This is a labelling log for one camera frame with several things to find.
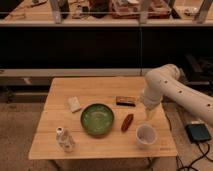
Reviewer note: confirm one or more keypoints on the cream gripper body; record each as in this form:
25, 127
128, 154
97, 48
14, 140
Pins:
150, 113

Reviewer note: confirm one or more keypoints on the white paper cup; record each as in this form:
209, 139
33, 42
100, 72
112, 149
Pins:
146, 136

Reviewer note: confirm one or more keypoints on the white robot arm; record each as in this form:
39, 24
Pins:
163, 81

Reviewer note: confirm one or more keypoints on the dark brown rectangular block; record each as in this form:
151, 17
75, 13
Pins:
125, 101

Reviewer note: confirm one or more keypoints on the brown sausage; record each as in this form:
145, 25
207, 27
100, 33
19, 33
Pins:
127, 122

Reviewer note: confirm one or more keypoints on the wooden folding table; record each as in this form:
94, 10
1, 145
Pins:
115, 144

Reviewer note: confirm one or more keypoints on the green ceramic bowl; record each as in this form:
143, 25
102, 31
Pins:
97, 119

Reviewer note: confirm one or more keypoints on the white sponge block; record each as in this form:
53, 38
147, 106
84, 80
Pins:
74, 104

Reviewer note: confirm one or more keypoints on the small clear glass bottle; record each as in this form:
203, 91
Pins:
64, 139

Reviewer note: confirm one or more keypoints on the long workbench shelf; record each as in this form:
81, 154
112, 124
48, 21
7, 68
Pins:
106, 13

